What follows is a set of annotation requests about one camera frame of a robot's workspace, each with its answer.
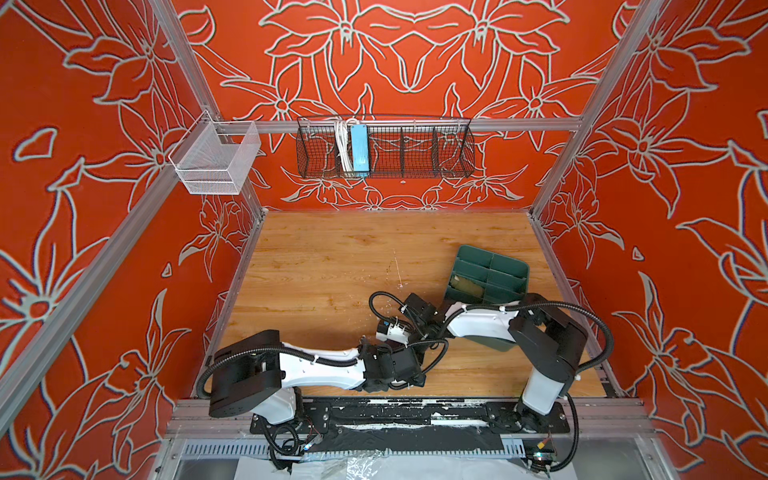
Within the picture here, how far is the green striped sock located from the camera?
92cm

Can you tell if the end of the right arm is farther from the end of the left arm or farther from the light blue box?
the light blue box

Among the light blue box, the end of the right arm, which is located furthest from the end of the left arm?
the light blue box
